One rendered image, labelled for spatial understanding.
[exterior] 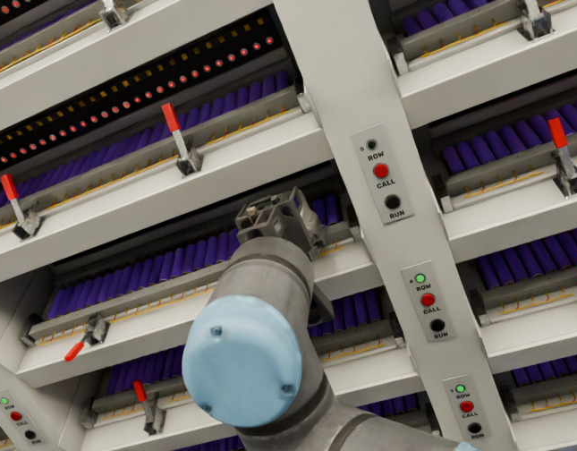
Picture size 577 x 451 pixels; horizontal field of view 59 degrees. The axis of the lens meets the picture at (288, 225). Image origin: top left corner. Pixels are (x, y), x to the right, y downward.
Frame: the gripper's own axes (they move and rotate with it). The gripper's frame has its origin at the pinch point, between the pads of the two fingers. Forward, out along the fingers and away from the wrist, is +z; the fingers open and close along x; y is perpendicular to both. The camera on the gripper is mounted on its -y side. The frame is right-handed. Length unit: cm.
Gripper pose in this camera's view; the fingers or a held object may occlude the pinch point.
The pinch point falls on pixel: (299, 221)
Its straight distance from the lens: 71.6
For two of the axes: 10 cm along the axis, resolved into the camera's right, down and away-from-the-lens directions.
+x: -9.2, 3.1, 2.5
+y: -3.8, -8.7, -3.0
